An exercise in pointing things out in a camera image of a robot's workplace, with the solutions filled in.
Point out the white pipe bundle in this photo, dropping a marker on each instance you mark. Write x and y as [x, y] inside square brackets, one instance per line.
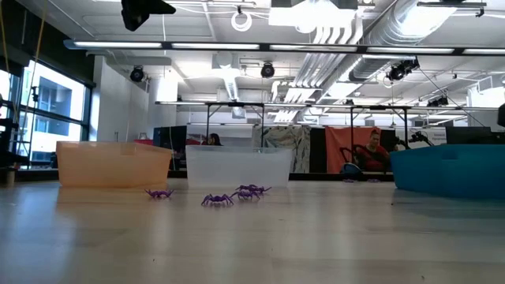
[327, 55]

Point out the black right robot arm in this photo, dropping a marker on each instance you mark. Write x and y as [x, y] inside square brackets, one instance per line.
[502, 115]

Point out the clear plastic bin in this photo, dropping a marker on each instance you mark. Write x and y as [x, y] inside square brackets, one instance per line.
[238, 165]

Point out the black metal rack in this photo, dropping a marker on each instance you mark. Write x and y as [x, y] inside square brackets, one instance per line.
[378, 107]
[236, 104]

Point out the person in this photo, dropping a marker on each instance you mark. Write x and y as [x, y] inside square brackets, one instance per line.
[372, 152]
[214, 139]

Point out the white air duct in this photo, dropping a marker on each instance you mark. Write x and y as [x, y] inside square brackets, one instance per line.
[230, 84]

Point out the black shelf rack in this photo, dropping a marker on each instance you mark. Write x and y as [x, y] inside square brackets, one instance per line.
[8, 142]

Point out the white ceiling light panel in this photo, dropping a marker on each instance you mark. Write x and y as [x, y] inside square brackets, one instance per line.
[311, 16]

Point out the red bin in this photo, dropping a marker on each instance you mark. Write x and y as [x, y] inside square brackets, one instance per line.
[143, 141]

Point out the black spotlight cluster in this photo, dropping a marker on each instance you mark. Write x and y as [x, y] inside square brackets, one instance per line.
[437, 102]
[400, 70]

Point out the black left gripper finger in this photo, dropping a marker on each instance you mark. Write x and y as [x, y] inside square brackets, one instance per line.
[161, 7]

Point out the long light bar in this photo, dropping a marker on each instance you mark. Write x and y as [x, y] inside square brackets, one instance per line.
[217, 46]

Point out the black ceiling spotlight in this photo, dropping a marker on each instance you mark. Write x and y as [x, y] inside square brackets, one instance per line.
[267, 70]
[137, 74]

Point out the orange curtain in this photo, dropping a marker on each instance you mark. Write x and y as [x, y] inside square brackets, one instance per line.
[339, 136]

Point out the dark blue round device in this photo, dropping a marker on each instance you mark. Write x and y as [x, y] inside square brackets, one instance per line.
[351, 169]

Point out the teal plastic bin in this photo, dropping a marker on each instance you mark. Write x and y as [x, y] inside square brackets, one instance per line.
[450, 169]

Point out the black background robot arm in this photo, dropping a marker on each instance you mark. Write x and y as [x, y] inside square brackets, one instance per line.
[414, 139]

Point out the black partition panel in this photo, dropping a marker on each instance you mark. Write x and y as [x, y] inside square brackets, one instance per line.
[318, 150]

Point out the wide black monitor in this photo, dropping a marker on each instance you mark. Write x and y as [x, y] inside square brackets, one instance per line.
[473, 135]

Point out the large window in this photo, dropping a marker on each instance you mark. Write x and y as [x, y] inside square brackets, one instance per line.
[55, 102]

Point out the white banner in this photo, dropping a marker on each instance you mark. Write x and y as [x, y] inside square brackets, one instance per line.
[438, 136]

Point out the orange plastic bin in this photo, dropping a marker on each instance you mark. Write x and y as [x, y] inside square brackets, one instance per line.
[112, 163]

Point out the patterned fabric panel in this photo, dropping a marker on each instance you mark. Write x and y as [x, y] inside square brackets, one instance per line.
[301, 150]

